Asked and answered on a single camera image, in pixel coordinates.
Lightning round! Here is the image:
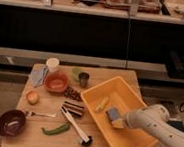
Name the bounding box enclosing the yellow blue sponge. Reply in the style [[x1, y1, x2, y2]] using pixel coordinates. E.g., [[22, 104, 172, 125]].
[[106, 107, 124, 129]]

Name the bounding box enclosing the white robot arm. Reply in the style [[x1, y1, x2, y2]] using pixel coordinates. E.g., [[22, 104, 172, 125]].
[[123, 104, 184, 147]]

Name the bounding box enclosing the yellow plastic tray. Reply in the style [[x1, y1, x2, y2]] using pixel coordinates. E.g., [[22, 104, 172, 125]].
[[81, 76, 158, 147]]

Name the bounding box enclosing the dark metal cup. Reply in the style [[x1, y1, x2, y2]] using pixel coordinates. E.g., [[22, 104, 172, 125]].
[[78, 72, 89, 88]]

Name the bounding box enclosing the green round object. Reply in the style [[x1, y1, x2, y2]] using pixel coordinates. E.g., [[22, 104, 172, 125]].
[[72, 67, 82, 81]]

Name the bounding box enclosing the dark grape bunch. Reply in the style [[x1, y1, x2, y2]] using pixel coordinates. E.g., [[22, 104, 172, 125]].
[[64, 86, 81, 102]]

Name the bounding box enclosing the yellow banana piece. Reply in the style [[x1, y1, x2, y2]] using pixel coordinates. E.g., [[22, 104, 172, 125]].
[[94, 96, 110, 112]]

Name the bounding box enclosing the orange bowl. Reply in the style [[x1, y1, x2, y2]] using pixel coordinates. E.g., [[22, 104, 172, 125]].
[[44, 71, 69, 93]]

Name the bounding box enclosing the striped brown white block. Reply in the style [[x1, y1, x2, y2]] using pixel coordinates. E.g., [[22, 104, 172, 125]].
[[63, 101, 84, 118]]

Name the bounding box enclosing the white cup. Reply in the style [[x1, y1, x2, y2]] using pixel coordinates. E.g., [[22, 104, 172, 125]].
[[45, 58, 60, 72]]

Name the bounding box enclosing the light blue cloth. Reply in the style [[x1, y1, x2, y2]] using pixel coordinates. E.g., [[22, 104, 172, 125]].
[[29, 65, 48, 87]]

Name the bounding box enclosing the wooden table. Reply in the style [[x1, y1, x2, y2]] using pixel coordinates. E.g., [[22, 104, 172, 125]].
[[0, 55, 165, 147]]

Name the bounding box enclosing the green chili pepper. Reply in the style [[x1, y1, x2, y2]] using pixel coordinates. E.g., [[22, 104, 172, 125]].
[[41, 123, 70, 136]]

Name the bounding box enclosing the peach coloured fruit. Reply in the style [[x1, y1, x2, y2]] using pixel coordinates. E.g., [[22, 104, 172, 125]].
[[26, 91, 39, 105]]

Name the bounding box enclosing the silver fork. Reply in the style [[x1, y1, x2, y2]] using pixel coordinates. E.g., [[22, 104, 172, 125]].
[[24, 111, 56, 118]]

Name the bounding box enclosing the dark purple bowl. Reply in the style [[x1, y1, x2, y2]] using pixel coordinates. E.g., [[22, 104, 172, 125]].
[[0, 109, 26, 137]]

